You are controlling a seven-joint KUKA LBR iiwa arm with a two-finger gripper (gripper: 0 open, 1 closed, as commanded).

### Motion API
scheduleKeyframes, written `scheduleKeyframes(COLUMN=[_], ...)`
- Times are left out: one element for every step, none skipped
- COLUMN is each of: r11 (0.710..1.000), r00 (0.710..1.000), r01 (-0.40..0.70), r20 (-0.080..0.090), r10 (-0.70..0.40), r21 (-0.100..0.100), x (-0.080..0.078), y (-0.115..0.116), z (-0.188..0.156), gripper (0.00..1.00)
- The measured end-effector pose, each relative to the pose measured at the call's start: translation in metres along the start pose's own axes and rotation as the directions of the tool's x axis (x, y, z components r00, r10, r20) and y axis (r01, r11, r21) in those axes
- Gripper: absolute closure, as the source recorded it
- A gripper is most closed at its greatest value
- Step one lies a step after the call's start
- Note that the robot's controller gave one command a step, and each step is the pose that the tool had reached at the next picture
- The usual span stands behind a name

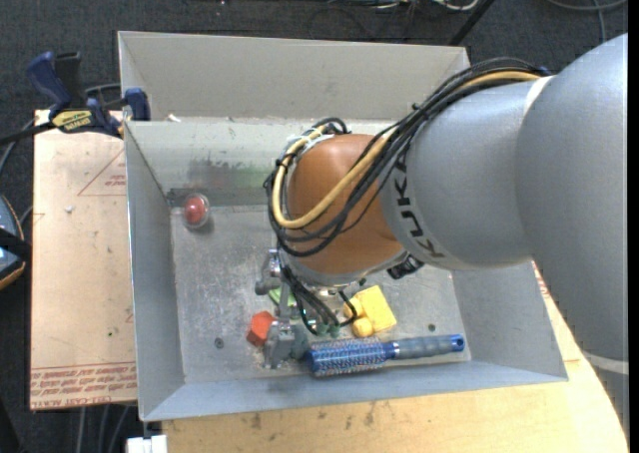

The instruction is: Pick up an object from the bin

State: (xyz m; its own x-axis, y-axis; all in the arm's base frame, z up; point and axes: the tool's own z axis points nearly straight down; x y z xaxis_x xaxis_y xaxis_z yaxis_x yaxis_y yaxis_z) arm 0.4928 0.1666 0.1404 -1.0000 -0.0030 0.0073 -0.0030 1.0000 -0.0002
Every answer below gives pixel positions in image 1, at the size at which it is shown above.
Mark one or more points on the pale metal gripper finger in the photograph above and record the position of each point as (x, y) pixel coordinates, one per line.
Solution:
(272, 348)
(298, 342)

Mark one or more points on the light green toy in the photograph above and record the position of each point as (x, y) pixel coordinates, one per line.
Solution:
(275, 297)

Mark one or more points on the orange block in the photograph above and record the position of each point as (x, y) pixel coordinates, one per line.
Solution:
(259, 330)

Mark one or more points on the blue round hairbrush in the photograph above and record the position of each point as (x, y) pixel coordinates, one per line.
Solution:
(349, 356)

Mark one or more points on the grey metal bin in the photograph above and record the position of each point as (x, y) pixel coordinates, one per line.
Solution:
(224, 261)

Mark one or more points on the yellow toy block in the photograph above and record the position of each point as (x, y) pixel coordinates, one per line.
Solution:
(374, 312)

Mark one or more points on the red ball in clear dome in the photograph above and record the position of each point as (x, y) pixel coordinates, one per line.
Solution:
(195, 209)

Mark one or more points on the brown cardboard board, red print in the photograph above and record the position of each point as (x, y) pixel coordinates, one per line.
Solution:
(80, 251)

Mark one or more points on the black cylinder on white bracket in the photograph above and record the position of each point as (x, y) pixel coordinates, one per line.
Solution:
(403, 267)

